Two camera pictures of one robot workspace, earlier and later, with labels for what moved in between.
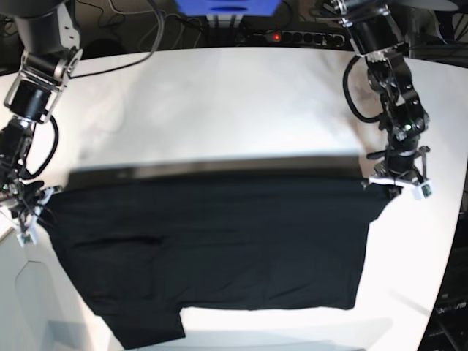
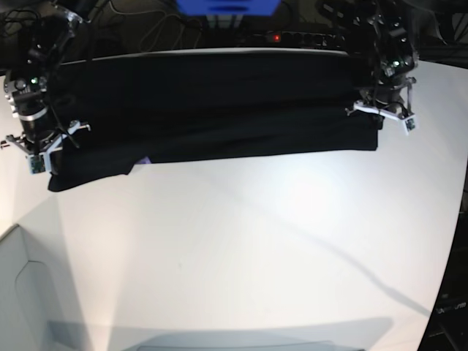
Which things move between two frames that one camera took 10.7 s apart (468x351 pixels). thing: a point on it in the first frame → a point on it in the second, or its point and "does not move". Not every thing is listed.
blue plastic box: (229, 7) does not move
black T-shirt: (147, 241) → (210, 106)
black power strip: (306, 39) does not move
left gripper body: (398, 164) → (393, 94)
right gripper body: (26, 198) → (42, 137)
